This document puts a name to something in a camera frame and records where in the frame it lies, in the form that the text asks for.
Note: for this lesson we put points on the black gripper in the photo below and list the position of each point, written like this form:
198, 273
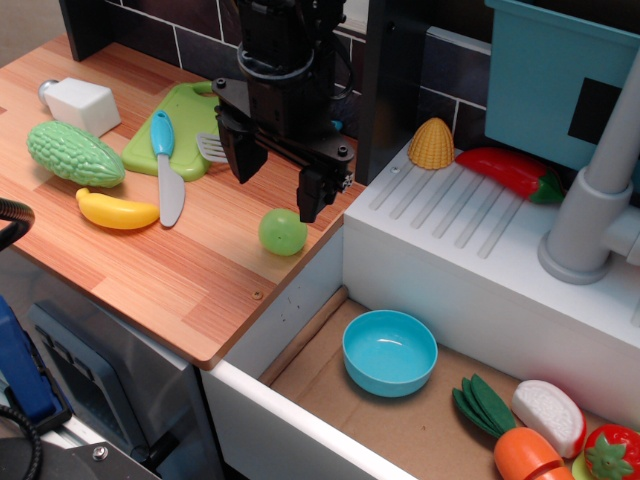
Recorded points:
285, 109

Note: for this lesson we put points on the green toy pear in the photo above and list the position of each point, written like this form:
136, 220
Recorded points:
282, 233

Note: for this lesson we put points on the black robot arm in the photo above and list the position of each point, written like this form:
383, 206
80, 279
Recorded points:
287, 29

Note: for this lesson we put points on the blue plastic bowl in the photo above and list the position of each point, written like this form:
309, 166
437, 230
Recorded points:
388, 353

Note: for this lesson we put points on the grey toy spatula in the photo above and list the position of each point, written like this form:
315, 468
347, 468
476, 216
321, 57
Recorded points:
210, 147

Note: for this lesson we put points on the green toy cutting board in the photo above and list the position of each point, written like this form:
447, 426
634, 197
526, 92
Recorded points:
191, 108

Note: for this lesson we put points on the yellow toy corn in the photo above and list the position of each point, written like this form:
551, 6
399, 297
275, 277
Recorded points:
432, 145

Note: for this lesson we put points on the yellow toy banana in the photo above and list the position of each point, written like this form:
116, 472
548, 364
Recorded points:
110, 212

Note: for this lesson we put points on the white toy sink unit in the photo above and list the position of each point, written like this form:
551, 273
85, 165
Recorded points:
459, 252

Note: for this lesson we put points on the white salt shaker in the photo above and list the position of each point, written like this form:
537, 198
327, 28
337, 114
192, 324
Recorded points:
82, 104

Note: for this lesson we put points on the green toy bitter gourd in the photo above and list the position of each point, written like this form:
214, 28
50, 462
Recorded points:
75, 154

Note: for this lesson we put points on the red toy chili pepper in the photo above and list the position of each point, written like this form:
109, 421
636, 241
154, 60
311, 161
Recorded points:
523, 175

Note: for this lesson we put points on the black gooseneck tube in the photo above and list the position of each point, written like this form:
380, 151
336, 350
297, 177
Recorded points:
19, 219

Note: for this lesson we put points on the grey toy oven door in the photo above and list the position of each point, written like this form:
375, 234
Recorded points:
119, 385

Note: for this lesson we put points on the teal plastic bin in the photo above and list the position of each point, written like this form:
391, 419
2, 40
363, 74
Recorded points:
554, 80

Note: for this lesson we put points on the grey toy faucet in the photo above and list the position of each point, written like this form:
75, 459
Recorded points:
595, 219

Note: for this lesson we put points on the blue box bottom left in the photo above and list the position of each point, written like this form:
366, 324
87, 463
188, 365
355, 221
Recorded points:
32, 389

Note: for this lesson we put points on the orange toy carrot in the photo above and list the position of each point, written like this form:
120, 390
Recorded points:
519, 452

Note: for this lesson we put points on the red toy strawberry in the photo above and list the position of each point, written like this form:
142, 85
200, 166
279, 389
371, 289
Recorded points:
612, 452

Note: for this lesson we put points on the toy knife blue handle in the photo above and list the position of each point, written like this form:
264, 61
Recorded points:
172, 191

